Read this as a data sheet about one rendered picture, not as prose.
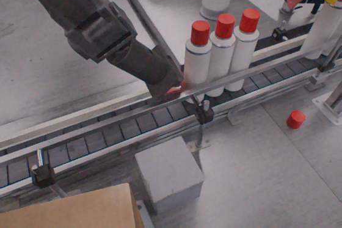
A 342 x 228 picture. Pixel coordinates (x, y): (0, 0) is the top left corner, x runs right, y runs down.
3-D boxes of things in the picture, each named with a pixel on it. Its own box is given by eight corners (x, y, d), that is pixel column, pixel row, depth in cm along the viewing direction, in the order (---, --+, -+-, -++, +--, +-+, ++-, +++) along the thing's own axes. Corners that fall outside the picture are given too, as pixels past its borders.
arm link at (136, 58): (105, 68, 41) (130, 44, 39) (95, 41, 45) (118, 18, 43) (134, 83, 46) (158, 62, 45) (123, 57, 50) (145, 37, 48)
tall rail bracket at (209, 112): (193, 123, 64) (198, 77, 51) (207, 147, 60) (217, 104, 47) (181, 127, 63) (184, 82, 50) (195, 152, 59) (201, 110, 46)
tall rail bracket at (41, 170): (69, 171, 57) (38, 132, 44) (76, 203, 53) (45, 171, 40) (54, 177, 56) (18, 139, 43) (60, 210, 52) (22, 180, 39)
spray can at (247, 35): (234, 74, 67) (255, 2, 51) (246, 88, 64) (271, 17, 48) (217, 80, 66) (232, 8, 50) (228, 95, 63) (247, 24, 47)
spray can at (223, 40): (217, 79, 66) (232, 8, 50) (226, 95, 63) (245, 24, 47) (198, 84, 65) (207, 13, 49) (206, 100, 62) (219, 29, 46)
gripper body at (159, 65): (162, 47, 54) (140, 30, 48) (184, 81, 48) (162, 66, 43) (141, 68, 56) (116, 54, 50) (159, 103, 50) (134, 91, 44)
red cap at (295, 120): (303, 128, 63) (308, 120, 61) (289, 129, 63) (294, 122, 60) (297, 116, 65) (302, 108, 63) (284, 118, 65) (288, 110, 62)
